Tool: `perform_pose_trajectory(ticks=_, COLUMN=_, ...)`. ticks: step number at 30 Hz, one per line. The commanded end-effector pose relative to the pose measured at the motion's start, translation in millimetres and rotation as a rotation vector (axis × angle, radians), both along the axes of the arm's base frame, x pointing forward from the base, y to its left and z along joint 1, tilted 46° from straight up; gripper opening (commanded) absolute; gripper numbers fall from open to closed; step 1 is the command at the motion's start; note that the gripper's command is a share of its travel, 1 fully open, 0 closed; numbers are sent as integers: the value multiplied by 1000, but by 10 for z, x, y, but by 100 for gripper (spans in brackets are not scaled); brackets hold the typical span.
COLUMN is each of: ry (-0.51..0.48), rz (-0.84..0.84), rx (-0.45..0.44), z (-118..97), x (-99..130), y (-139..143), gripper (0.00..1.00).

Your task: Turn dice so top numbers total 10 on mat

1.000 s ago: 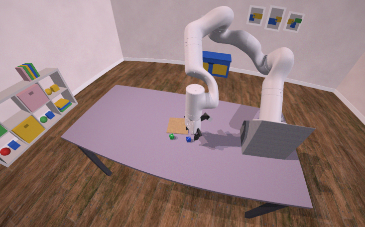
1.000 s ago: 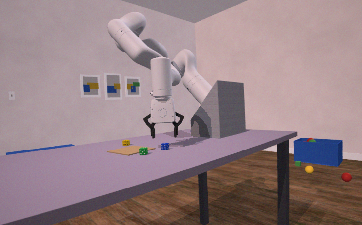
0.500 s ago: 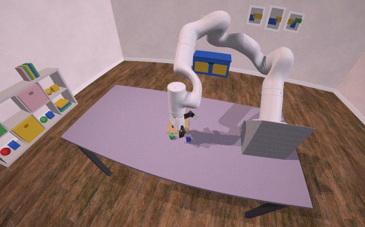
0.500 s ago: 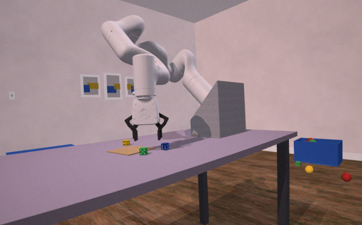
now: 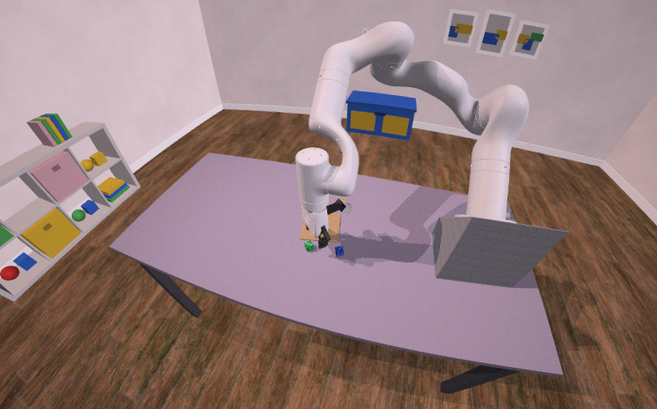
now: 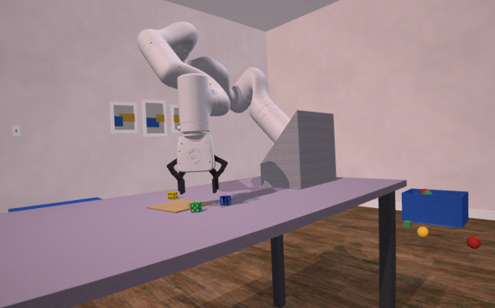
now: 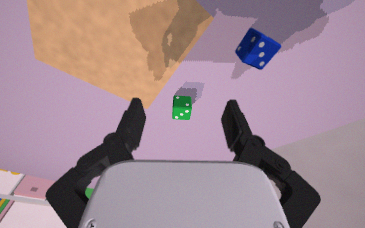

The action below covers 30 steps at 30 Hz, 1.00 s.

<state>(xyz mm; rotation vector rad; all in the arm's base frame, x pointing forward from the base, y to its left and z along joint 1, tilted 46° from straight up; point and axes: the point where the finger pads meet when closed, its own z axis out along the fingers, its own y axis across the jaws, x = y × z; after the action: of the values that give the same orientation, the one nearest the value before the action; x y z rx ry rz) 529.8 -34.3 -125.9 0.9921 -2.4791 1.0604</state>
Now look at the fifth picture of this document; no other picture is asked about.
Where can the tan mat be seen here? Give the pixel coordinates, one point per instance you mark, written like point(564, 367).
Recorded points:
point(333, 229)

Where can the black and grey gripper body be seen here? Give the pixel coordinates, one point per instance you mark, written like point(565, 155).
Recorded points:
point(315, 219)

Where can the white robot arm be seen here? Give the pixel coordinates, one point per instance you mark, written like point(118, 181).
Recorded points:
point(385, 48)

